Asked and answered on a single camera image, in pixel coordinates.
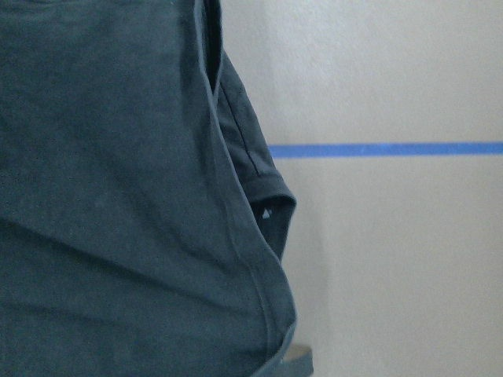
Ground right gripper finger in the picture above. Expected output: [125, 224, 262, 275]
[279, 344, 314, 377]

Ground black t-shirt with logo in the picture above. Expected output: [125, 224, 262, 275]
[1, 1, 296, 376]

